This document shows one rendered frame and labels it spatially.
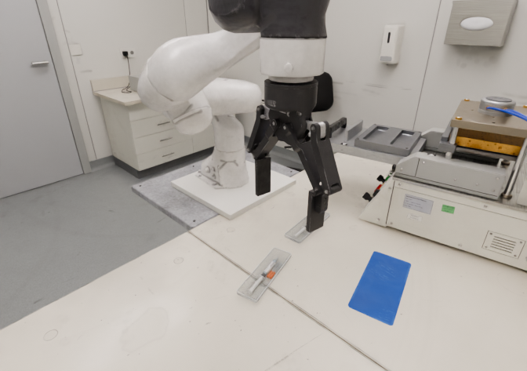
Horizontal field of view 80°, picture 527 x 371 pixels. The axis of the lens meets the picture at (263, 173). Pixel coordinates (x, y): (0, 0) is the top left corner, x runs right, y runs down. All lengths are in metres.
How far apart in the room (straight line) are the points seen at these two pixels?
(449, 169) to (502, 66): 1.61
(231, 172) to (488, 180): 0.78
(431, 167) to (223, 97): 0.63
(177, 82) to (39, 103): 2.68
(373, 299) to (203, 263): 0.44
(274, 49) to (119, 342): 0.63
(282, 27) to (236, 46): 0.23
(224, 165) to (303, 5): 0.83
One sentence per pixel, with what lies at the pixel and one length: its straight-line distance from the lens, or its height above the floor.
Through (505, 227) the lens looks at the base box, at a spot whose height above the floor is 0.87.
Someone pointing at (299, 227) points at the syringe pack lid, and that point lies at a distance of 0.98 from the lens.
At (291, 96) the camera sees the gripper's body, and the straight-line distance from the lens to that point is 0.43.
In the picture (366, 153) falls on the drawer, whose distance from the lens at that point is 1.05.
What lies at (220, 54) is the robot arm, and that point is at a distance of 0.64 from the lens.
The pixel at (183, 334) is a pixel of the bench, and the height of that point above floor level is 0.75.
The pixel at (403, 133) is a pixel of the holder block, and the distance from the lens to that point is 1.21.
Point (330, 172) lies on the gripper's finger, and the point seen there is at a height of 1.15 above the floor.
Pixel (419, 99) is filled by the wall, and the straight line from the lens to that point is 2.64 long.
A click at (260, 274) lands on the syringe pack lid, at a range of 0.82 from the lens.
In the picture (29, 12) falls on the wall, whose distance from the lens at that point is 3.23.
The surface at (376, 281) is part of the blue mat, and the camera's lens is 0.88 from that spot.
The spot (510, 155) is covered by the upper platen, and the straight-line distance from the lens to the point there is 1.01.
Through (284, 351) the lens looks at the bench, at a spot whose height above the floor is 0.75.
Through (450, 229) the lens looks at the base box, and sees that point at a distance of 1.03.
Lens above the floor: 1.34
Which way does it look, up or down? 26 degrees down
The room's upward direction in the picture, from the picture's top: straight up
